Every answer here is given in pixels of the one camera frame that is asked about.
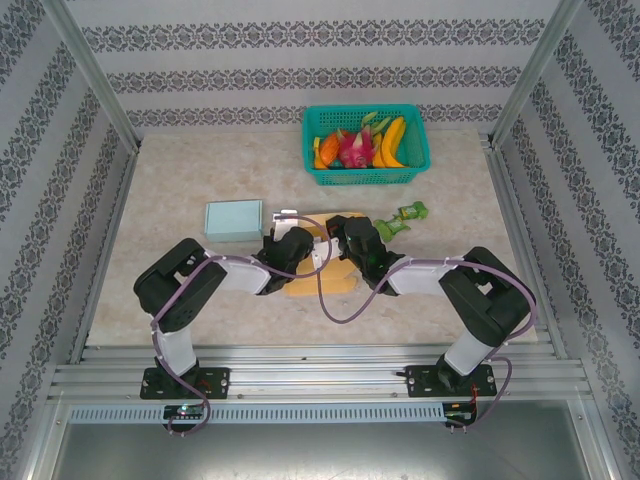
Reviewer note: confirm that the yellow paper box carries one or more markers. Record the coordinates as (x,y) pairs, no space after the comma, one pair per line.
(335,282)

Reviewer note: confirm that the light blue paper box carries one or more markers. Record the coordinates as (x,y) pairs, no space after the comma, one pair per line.
(232,220)

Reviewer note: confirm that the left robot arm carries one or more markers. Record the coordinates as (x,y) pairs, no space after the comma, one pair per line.
(175,280)

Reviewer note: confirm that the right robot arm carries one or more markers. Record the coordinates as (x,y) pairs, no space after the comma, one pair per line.
(485,295)

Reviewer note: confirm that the green biscuit packet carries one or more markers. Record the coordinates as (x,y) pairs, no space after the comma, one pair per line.
(392,227)
(412,210)

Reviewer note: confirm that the teal plastic basket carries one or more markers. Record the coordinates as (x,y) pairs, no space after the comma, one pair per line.
(365,177)

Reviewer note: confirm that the yellow banana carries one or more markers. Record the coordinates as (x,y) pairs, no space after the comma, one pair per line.
(392,140)
(377,150)

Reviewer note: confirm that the pink dragon fruit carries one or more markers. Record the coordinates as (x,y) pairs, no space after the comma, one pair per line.
(356,147)

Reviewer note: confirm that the orange toy fruit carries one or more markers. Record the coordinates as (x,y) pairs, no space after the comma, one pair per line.
(330,150)

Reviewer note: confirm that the small yellow toy fruit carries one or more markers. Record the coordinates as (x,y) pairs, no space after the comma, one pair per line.
(316,150)

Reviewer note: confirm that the small circuit board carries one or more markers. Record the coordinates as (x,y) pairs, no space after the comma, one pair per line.
(185,411)
(460,411)

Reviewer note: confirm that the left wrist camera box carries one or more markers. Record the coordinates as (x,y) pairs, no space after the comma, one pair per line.
(285,220)

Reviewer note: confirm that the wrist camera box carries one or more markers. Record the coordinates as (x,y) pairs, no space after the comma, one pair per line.
(285,220)
(330,248)

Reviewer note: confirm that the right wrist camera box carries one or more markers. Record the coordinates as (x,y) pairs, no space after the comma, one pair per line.
(330,248)

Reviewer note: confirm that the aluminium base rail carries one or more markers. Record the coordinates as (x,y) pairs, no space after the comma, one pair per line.
(310,375)

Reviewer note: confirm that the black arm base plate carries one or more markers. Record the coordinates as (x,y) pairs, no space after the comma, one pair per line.
(215,382)
(417,380)

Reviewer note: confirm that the aluminium side rail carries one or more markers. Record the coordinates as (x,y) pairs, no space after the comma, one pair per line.
(520,225)
(107,250)

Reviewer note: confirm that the aluminium frame post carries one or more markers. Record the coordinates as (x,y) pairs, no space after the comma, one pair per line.
(85,65)
(535,70)

